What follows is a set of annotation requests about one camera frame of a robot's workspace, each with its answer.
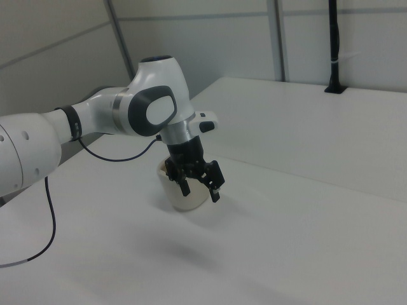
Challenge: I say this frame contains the black camera stand pole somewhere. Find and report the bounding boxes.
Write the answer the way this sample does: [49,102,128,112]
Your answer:
[324,0,348,95]

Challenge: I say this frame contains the black cable strap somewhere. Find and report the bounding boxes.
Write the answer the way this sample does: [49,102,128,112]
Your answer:
[60,104,84,142]

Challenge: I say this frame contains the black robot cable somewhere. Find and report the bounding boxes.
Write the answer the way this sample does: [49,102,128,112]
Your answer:
[0,135,162,269]

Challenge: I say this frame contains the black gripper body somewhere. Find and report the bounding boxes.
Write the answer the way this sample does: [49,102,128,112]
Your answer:
[167,135,207,176]

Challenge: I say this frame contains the small white trash bin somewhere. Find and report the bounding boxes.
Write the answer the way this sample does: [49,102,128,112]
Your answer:
[158,158,214,212]

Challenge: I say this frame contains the grey partition post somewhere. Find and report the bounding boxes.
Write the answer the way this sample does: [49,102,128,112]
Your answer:
[273,0,288,83]

